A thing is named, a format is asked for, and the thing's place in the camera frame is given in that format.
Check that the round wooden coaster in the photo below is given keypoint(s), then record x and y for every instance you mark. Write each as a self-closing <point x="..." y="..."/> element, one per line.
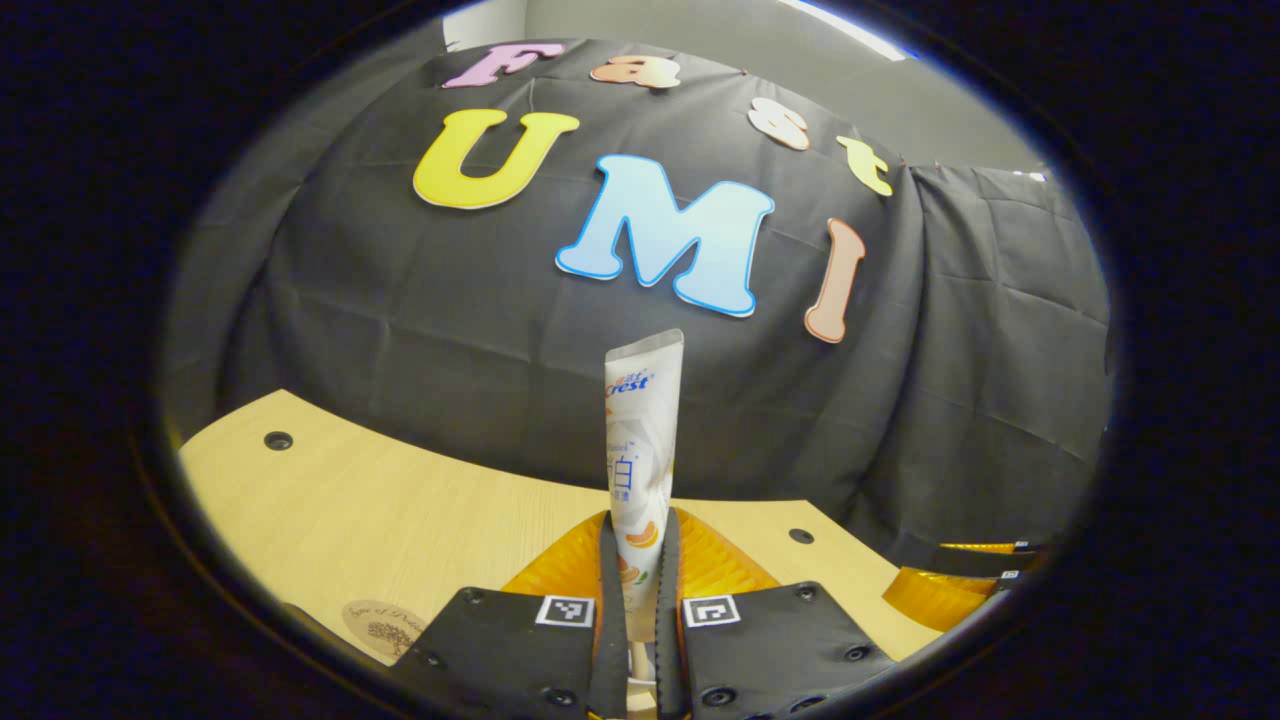
<point x="375" y="625"/>

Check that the black backdrop cloth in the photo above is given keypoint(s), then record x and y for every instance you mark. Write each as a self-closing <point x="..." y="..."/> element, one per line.
<point x="420" y="330"/>

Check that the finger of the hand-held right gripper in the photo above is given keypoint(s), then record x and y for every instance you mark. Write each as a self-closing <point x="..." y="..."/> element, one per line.
<point x="930" y="595"/>
<point x="985" y="560"/>

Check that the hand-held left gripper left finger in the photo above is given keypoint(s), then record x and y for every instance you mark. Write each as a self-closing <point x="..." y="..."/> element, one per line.
<point x="500" y="650"/>

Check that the white toothpaste tube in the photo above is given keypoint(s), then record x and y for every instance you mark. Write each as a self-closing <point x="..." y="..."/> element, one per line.
<point x="640" y="450"/>

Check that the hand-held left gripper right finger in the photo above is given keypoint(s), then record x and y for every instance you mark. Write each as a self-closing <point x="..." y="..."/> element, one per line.
<point x="770" y="650"/>

